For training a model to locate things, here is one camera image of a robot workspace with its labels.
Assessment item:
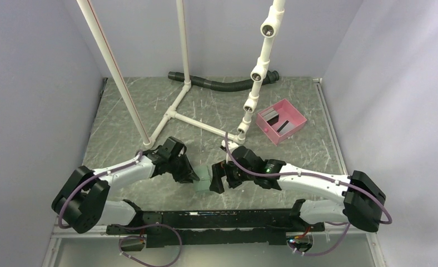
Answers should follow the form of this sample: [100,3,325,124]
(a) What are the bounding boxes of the white PVC pipe frame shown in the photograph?
[76,0,287,148]

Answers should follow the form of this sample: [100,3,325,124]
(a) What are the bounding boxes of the black corrugated hose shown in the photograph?
[167,71,280,93]

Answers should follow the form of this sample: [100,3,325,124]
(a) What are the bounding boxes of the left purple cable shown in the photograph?
[57,150,183,267]

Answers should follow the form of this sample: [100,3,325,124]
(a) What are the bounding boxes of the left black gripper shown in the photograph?
[167,152,198,184]

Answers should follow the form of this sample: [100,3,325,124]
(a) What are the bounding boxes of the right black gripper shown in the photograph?
[210,159,256,194]

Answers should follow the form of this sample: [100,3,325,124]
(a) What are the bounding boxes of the pink plastic card tray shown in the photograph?
[256,99,307,145]

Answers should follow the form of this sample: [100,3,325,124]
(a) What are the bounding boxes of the grey card stack in tray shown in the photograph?
[261,107,280,126]

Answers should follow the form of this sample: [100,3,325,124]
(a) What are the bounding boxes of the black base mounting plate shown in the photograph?
[106,207,325,248]

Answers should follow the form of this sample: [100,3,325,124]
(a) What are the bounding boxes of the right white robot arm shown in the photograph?
[210,146,392,233]

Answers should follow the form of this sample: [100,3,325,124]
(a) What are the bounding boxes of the black striped card in tray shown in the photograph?
[277,120,295,135]

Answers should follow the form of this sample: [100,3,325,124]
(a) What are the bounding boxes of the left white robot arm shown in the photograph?
[51,137,200,234]

